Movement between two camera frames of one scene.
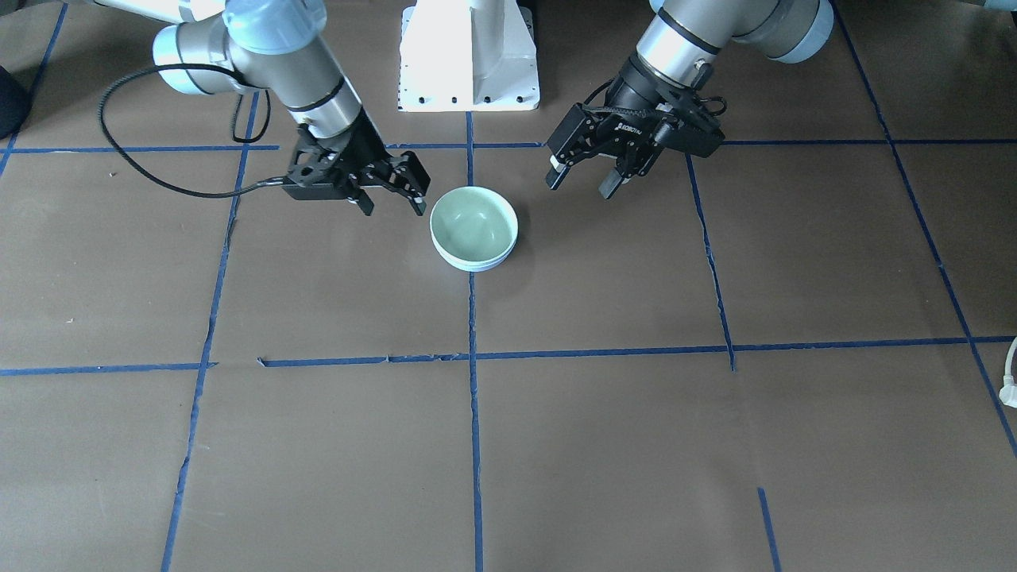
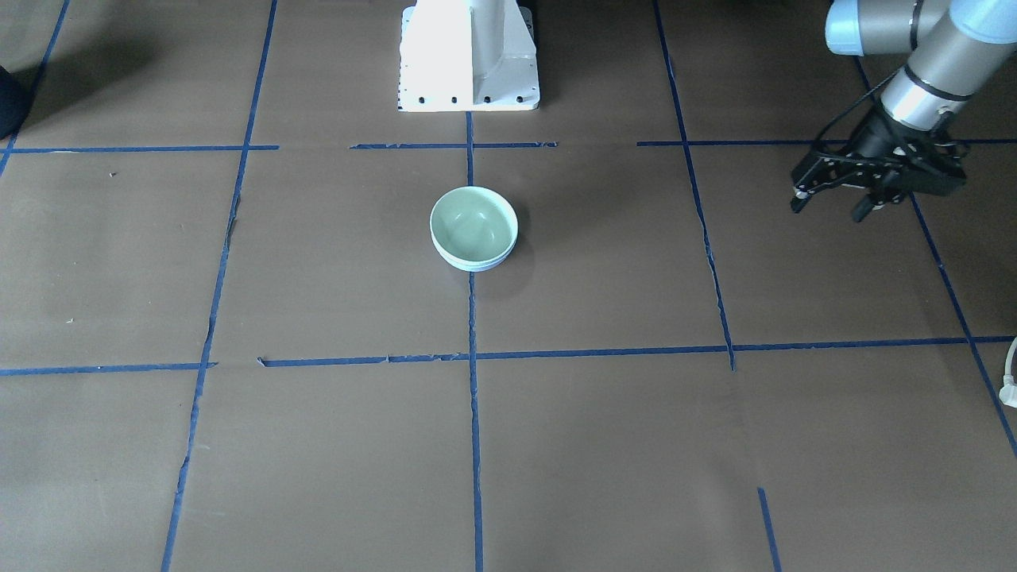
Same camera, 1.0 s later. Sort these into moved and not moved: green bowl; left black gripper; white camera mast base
Moved: left black gripper
Not moved: green bowl; white camera mast base
